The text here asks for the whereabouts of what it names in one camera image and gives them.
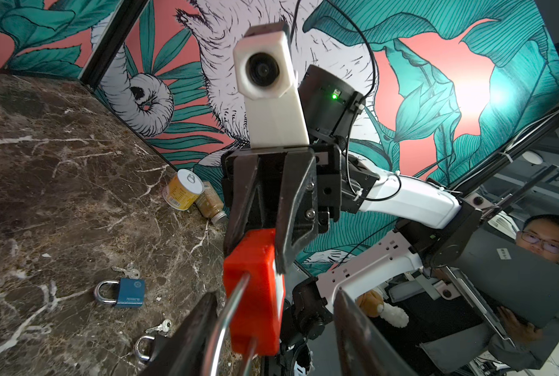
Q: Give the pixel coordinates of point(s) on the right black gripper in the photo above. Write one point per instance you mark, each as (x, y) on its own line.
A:
(296, 190)

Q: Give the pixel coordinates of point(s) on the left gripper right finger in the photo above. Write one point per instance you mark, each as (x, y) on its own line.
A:
(362, 349)

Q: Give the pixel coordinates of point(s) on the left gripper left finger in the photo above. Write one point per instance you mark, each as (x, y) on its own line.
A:
(183, 352)

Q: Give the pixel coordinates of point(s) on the small black padlock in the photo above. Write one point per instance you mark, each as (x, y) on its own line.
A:
(148, 346)

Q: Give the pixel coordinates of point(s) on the blue padlock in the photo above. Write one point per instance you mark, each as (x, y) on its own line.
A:
(126, 292)

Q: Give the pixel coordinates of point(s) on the red padlock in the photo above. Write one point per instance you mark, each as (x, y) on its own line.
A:
(252, 315)

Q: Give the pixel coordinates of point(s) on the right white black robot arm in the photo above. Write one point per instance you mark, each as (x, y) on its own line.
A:
(433, 226)

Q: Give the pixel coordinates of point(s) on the brown spice jar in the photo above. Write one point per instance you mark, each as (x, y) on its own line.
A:
(211, 206)

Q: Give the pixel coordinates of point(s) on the person with glasses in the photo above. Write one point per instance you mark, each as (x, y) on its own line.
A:
(468, 335)

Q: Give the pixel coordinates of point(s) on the grey laptop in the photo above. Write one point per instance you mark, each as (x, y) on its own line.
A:
(512, 277)

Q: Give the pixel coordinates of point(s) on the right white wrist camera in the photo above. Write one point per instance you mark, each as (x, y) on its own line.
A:
(266, 78)

